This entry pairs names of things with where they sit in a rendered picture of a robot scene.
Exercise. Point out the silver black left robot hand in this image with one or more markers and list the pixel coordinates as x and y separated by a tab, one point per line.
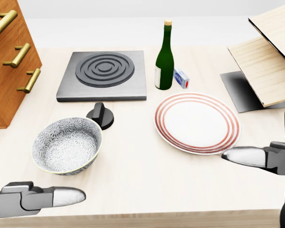
26	198

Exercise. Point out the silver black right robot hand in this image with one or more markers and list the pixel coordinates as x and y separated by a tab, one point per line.
275	158

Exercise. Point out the grey patterned bowl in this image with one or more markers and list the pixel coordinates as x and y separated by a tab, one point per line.
66	147

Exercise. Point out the white plate with red rings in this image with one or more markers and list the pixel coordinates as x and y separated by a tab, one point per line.
197	123

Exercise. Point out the flat dark stove plate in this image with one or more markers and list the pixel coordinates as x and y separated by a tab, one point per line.
102	88

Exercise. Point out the pale wooden rack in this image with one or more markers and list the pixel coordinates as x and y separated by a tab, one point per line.
263	66

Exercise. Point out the wooden cabinet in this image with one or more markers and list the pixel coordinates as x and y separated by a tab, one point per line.
7	95

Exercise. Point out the round black stove knob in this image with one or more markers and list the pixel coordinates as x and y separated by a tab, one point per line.
102	116

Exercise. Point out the small blue white box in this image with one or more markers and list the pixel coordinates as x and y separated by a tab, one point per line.
180	77

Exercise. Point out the green glass bottle with cork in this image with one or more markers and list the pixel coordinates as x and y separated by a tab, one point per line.
165	61

